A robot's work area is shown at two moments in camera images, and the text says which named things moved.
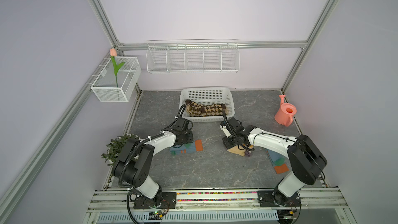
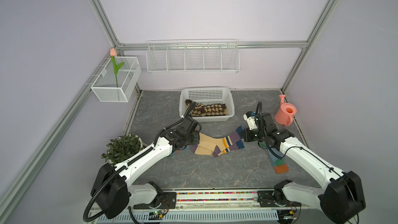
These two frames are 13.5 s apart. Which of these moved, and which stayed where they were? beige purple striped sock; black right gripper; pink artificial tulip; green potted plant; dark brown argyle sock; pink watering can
Moved: black right gripper; beige purple striped sock
Stayed: pink artificial tulip; green potted plant; dark brown argyle sock; pink watering can
